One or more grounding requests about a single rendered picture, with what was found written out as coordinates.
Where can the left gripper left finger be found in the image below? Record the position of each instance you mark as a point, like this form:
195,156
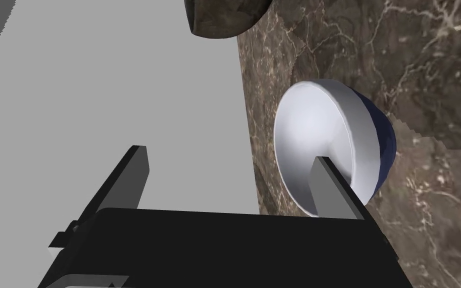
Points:
124,186

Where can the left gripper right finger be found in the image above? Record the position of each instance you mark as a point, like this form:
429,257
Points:
332,196

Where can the blue and white bowl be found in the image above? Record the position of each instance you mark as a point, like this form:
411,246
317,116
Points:
322,132

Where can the brown round object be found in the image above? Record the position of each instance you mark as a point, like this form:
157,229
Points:
224,16

